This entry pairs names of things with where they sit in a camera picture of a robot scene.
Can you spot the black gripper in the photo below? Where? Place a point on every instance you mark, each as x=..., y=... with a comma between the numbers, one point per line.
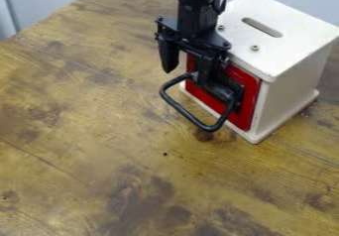
x=191, y=33

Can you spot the black metal drawer handle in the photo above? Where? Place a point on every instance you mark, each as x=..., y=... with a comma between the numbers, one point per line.
x=221, y=87

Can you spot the red wooden drawer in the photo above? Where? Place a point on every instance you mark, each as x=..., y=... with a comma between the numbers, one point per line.
x=246, y=85

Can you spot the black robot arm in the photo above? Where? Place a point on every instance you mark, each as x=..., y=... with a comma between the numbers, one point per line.
x=191, y=33

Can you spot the white wooden box cabinet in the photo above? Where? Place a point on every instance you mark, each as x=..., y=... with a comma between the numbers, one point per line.
x=282, y=45

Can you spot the grey vertical pole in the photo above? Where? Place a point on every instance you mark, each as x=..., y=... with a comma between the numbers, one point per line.
x=12, y=15

